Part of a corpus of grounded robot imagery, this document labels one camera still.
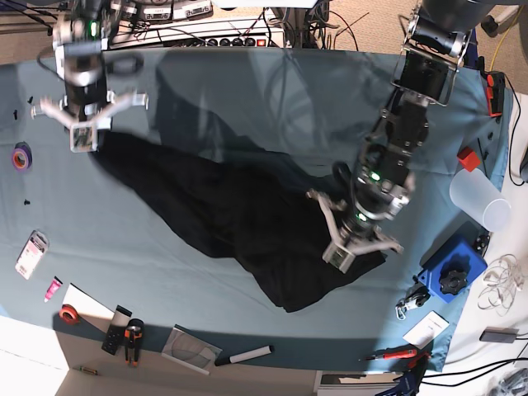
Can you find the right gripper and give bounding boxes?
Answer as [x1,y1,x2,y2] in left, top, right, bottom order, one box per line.
[31,80,149,153]

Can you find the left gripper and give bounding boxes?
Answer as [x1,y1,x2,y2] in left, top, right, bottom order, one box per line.
[306,181,411,273]

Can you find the black t-shirt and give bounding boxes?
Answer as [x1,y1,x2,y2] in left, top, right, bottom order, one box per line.
[92,132,385,313]

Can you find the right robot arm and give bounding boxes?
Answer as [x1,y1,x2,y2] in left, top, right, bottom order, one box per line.
[31,1,149,153]

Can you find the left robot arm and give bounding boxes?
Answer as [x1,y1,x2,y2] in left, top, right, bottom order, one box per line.
[307,1,497,273]

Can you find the purple tape roll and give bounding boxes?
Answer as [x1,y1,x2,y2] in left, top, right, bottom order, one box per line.
[12,142,33,172]

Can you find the metal pulley carabiner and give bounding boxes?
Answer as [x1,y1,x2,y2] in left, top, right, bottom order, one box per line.
[395,283,431,320]

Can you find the blue block with knob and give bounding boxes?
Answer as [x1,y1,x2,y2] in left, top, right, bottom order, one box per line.
[417,234,488,304]

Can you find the translucent plastic cup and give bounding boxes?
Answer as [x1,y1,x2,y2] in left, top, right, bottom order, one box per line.
[449,168,512,232]

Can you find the white card box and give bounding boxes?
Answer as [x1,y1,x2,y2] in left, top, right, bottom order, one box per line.
[403,311,449,349]

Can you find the red cube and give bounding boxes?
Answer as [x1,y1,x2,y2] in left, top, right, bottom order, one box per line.
[457,146,481,172]

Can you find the orange screwdriver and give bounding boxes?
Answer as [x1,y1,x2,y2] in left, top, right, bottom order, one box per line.
[360,348,418,361]

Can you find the pink white blister pack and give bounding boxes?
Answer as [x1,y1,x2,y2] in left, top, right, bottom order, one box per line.
[15,230,50,281]

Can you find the white black marker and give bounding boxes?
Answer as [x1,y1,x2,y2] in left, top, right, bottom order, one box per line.
[214,346,275,366]

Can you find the pink small tube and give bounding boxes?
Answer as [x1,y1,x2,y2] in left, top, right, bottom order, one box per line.
[44,276,63,303]

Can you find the power strip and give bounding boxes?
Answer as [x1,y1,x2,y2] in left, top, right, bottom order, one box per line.
[163,35,282,48]

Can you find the grey adapter box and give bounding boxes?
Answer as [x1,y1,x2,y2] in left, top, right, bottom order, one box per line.
[479,328,518,344]

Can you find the orange black clamp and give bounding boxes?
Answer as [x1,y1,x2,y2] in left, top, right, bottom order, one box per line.
[485,72,506,118]

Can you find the grey patterned booklet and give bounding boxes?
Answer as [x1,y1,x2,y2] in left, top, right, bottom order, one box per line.
[161,327,223,375]

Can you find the orange tape roll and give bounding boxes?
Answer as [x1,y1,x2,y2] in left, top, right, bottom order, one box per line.
[59,304,80,325]

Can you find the orange black pliers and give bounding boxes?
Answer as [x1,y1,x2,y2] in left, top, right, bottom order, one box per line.
[124,318,144,367]

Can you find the black white remote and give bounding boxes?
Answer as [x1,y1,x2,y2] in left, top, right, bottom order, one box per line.
[101,305,132,356]

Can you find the white cable bundle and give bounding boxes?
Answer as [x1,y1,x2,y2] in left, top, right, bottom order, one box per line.
[477,253,525,318]

